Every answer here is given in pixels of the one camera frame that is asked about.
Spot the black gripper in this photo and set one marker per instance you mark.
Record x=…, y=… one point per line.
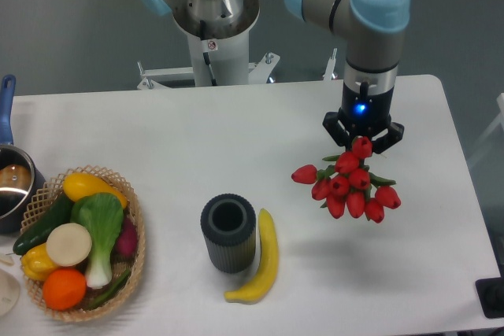
x=365, y=110

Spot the red tulip bouquet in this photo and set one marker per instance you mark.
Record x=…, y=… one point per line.
x=348, y=185

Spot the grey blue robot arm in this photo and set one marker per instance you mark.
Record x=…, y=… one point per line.
x=373, y=30

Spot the yellow banana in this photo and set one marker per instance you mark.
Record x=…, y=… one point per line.
x=258, y=287

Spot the dark grey ribbed vase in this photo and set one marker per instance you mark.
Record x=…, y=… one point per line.
x=228, y=224

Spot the black device at edge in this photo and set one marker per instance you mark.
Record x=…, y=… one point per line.
x=490, y=294

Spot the purple red onion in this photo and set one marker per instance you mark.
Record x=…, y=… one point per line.
x=127, y=241

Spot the green bok choy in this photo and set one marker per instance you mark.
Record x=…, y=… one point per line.
x=102, y=216

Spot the green chili pepper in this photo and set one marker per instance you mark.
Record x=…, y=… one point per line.
x=111, y=291

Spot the yellow squash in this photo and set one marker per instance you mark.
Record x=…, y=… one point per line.
x=79, y=185

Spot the woven wicker basket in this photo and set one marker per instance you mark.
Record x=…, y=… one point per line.
x=42, y=200

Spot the dark green cucumber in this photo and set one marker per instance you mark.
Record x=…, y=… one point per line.
x=56, y=215

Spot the white round radish slice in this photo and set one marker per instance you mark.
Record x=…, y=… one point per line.
x=69, y=244

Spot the orange fruit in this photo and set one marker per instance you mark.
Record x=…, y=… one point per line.
x=64, y=288

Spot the yellow bell pepper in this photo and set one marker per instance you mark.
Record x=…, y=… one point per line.
x=36, y=263

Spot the white plate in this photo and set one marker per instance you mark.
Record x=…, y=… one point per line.
x=9, y=292

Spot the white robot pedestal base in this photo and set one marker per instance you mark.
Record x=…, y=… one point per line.
x=217, y=34

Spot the blue handled saucepan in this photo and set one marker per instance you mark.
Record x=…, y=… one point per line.
x=20, y=178

